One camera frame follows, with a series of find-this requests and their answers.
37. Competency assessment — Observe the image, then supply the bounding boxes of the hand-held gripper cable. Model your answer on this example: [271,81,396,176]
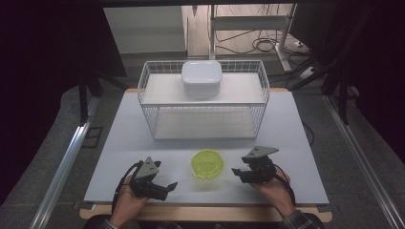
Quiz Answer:
[273,164,297,207]
[111,160,143,215]

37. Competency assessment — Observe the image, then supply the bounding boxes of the person's right hand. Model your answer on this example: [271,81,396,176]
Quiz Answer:
[251,168,297,219]

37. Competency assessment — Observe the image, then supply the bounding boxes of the black stand leg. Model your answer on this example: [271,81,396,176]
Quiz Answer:
[337,74,351,126]
[77,74,106,126]

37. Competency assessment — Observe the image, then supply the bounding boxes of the black floor cables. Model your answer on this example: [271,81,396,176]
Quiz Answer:
[215,29,309,55]

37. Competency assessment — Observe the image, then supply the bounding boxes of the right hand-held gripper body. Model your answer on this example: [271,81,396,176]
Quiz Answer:
[241,146,280,184]

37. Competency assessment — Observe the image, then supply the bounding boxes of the white desk frame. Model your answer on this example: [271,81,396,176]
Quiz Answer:
[208,3,298,73]

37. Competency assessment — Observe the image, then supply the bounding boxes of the yellow-green translucent bowl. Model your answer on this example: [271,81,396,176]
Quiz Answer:
[190,148,225,180]

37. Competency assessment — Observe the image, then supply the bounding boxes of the aluminium rail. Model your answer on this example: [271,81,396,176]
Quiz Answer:
[30,96,100,229]
[322,94,405,229]

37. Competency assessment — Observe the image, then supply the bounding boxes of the black cable beside table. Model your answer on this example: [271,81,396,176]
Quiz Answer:
[302,121,316,148]

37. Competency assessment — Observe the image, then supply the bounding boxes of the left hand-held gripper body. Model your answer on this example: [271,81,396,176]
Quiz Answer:
[130,156,168,202]

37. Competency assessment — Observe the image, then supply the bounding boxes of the left hand-held gripper cable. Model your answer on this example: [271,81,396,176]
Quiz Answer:
[111,160,143,215]

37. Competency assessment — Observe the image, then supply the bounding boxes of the person's left hand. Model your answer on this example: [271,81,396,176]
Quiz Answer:
[110,175,149,227]

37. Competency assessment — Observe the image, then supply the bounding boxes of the right hand-held gripper cable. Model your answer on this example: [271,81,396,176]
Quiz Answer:
[273,164,297,207]

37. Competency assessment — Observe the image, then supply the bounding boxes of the white square bowl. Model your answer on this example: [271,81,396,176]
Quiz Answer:
[181,60,224,98]

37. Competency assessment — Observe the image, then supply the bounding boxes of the white power strip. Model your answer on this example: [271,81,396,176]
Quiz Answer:
[298,66,317,80]

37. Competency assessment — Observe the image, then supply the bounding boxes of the white panel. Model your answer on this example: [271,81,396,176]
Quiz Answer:
[103,6,187,55]

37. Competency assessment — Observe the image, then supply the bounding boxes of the black curtain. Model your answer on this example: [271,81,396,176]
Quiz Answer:
[0,0,128,206]
[288,0,405,163]

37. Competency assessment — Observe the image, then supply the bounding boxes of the white wire rack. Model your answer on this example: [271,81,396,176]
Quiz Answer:
[137,59,270,141]

